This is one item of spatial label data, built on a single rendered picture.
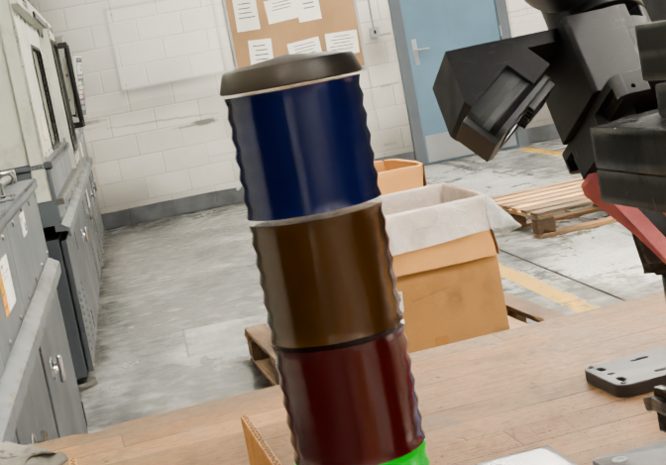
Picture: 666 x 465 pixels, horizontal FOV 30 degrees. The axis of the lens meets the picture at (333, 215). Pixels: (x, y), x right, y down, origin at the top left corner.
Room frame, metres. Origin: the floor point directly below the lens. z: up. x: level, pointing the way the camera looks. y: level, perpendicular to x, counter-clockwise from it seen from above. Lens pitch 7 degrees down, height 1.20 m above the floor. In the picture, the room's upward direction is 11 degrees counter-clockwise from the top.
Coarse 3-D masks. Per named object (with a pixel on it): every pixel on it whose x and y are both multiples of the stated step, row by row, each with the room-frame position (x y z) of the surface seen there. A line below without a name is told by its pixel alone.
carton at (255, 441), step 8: (248, 416) 0.80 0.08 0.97; (248, 424) 0.78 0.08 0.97; (248, 432) 0.78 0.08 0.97; (256, 432) 0.76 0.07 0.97; (248, 440) 0.79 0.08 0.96; (256, 440) 0.75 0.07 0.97; (264, 440) 0.74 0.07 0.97; (248, 448) 0.80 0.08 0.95; (256, 448) 0.76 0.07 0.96; (264, 448) 0.73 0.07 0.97; (256, 456) 0.77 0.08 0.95; (264, 456) 0.73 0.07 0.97; (272, 456) 0.71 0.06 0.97; (72, 464) 0.77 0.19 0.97; (256, 464) 0.77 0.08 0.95; (264, 464) 0.73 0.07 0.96; (272, 464) 0.70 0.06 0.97; (280, 464) 0.69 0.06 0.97
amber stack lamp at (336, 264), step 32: (256, 224) 0.34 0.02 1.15; (288, 224) 0.32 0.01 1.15; (320, 224) 0.32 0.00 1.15; (352, 224) 0.33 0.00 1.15; (384, 224) 0.34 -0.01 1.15; (256, 256) 0.34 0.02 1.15; (288, 256) 0.33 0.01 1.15; (320, 256) 0.32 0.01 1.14; (352, 256) 0.32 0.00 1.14; (384, 256) 0.33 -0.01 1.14; (288, 288) 0.33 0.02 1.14; (320, 288) 0.32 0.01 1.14; (352, 288) 0.32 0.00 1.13; (384, 288) 0.33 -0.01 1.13; (288, 320) 0.33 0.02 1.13; (320, 320) 0.32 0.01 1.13; (352, 320) 0.32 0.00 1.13; (384, 320) 0.33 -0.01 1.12
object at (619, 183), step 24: (648, 24) 0.58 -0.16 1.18; (648, 48) 0.58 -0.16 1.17; (648, 72) 0.58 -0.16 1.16; (624, 120) 0.57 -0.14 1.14; (648, 120) 0.55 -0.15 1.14; (600, 144) 0.56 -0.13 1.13; (624, 144) 0.54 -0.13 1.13; (648, 144) 0.52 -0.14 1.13; (600, 168) 0.57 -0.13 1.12; (624, 168) 0.54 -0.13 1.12; (648, 168) 0.52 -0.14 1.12; (600, 192) 0.57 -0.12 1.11; (624, 192) 0.55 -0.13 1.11; (648, 192) 0.53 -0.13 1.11
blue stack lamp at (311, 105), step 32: (256, 96) 0.33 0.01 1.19; (288, 96) 0.32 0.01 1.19; (320, 96) 0.32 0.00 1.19; (352, 96) 0.33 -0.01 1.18; (256, 128) 0.33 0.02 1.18; (288, 128) 0.32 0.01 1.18; (320, 128) 0.32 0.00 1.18; (352, 128) 0.33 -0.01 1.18; (256, 160) 0.33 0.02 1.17; (288, 160) 0.32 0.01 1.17; (320, 160) 0.32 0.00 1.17; (352, 160) 0.33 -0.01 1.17; (256, 192) 0.33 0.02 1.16; (288, 192) 0.32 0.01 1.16; (320, 192) 0.32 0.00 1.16; (352, 192) 0.33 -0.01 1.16
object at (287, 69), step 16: (256, 64) 0.33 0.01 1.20; (272, 64) 0.32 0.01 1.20; (288, 64) 0.32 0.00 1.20; (304, 64) 0.32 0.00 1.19; (320, 64) 0.32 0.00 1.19; (336, 64) 0.33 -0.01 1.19; (352, 64) 0.33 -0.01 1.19; (224, 80) 0.33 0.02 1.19; (240, 80) 0.33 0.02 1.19; (256, 80) 0.32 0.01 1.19; (272, 80) 0.32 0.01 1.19; (288, 80) 0.32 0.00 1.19; (304, 80) 0.32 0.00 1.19
